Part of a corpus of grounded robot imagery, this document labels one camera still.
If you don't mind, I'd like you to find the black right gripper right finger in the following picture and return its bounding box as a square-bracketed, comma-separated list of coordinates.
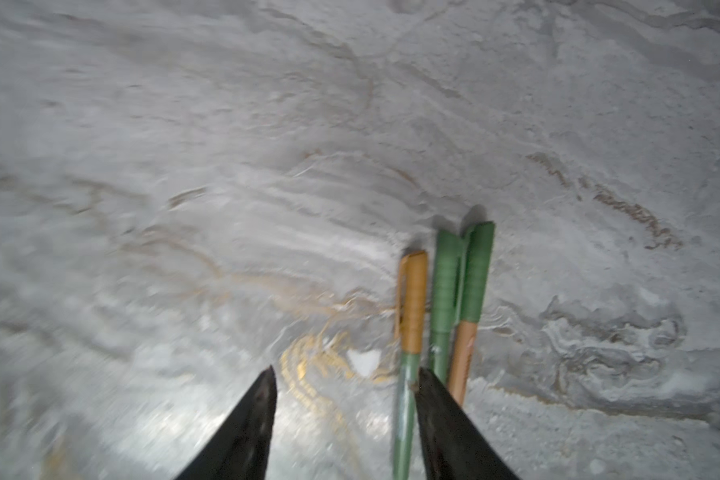
[414, 367, 518, 480]

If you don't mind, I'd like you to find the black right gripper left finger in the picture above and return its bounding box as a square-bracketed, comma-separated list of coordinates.
[177, 366, 278, 480]

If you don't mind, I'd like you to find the tan pen cap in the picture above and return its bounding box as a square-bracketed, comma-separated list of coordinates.
[394, 250, 429, 354]

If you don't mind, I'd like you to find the dark green pen cap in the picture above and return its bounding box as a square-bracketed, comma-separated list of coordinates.
[459, 222, 495, 323]

